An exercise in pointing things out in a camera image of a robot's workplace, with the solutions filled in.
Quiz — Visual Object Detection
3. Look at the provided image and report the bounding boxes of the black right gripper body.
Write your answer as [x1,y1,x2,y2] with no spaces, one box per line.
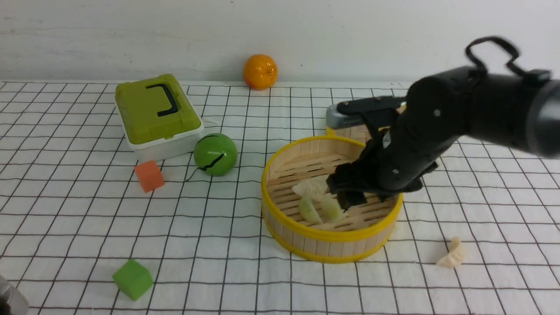
[327,114,458,201]

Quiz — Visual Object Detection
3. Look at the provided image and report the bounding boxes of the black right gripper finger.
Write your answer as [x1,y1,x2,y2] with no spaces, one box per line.
[336,190,368,210]

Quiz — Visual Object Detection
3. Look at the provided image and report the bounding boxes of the green tinted dumpling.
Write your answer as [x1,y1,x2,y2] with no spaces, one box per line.
[298,196,323,225]
[321,194,347,223]

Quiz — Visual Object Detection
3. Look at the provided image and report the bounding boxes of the white dumpling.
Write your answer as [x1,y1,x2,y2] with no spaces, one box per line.
[436,236,467,269]
[291,174,328,201]

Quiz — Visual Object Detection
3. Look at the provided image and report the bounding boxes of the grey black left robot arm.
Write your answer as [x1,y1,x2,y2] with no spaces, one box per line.
[0,276,29,315]

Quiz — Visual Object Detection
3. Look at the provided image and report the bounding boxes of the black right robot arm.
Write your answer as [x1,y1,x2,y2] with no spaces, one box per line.
[326,36,560,209]

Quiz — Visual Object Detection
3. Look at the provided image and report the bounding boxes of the bamboo steamer tray yellow rim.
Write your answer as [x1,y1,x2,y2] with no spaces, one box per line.
[261,136,403,263]

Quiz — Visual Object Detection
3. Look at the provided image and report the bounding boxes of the woven bamboo steamer lid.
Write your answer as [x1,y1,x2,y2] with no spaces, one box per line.
[325,98,378,143]

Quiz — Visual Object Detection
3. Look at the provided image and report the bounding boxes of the green ball with crack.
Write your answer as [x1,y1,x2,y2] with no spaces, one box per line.
[193,133,238,177]

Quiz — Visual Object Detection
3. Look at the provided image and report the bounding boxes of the orange fruit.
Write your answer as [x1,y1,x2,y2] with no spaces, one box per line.
[242,54,278,90]

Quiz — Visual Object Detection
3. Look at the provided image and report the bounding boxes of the orange foam cube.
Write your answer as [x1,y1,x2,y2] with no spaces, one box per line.
[134,160,165,193]

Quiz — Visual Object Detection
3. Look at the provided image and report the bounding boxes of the green lidded white box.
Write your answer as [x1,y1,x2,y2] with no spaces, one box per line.
[115,73,204,164]

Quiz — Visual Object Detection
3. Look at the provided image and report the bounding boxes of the green foam cube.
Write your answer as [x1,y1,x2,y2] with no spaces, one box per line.
[112,259,154,301]

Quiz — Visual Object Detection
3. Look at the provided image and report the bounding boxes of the white black grid tablecloth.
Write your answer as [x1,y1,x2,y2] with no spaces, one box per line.
[0,80,560,315]

